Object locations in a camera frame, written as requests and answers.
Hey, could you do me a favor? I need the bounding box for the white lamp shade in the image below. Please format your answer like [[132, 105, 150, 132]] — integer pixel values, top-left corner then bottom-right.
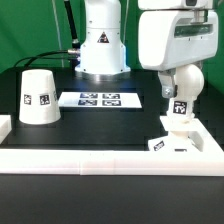
[[19, 69, 61, 125]]

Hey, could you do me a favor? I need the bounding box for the white lamp bulb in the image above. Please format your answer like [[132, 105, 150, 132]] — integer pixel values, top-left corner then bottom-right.
[[167, 64, 204, 123]]

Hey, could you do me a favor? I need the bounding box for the black cable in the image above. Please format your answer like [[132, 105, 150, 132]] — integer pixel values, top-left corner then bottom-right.
[[14, 49, 81, 68]]

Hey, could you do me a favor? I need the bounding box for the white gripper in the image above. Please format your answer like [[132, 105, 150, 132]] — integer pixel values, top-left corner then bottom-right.
[[138, 10, 218, 99]]

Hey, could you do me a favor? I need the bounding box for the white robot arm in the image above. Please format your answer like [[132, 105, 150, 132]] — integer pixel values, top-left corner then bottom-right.
[[76, 0, 218, 98]]

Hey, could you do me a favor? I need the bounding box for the white lamp base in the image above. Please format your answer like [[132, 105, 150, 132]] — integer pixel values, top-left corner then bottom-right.
[[147, 115, 205, 153]]

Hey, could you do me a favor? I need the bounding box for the white marker tag sheet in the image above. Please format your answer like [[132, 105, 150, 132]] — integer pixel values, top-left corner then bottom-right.
[[58, 92, 141, 108]]

